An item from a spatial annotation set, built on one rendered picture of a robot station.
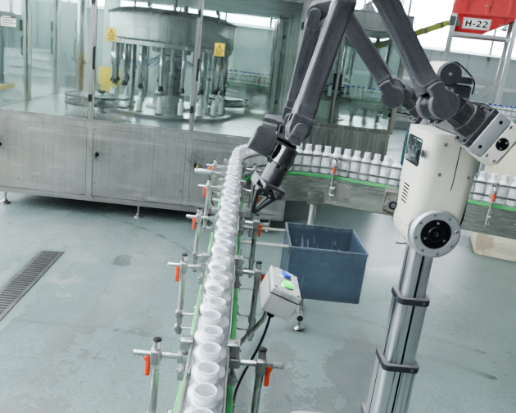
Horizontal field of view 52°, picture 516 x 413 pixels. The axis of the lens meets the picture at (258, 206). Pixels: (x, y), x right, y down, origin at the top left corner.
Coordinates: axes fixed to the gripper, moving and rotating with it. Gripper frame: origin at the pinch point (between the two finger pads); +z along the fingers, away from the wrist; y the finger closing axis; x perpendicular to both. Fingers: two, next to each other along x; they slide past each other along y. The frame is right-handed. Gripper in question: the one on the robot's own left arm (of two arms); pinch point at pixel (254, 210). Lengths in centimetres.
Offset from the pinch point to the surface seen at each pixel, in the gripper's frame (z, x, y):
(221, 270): 10.6, -9.9, 20.2
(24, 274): 171, -21, -225
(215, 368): 11, -21, 58
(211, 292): 11.4, -14.9, 31.3
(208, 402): 11, -24, 66
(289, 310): 13.6, 10.1, 23.6
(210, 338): 11, -19, 49
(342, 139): 6, 295, -471
